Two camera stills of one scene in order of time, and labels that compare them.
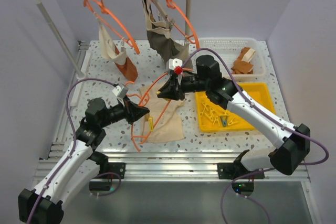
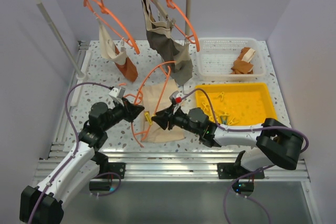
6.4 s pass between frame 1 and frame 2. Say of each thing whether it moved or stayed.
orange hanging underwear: stayed
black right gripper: moved
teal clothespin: stayed
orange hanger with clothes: stayed
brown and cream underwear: stayed
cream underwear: stayed
